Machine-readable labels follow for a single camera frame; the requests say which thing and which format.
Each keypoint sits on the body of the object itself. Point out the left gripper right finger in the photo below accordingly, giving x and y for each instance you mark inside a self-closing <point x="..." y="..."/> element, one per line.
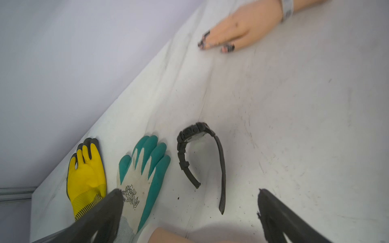
<point x="279" y="221"/>

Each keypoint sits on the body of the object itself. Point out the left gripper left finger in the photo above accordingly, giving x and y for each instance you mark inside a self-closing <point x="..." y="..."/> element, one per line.
<point x="99" y="225"/>

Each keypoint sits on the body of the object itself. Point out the black wrist watch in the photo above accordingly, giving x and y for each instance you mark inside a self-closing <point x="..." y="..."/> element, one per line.
<point x="200" y="154"/>

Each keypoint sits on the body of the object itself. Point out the yellow black work glove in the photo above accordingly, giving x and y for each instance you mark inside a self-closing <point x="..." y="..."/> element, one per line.
<point x="86" y="183"/>

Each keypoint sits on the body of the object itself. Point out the green white garden glove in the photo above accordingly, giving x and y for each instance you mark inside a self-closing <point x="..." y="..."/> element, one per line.
<point x="140" y="178"/>

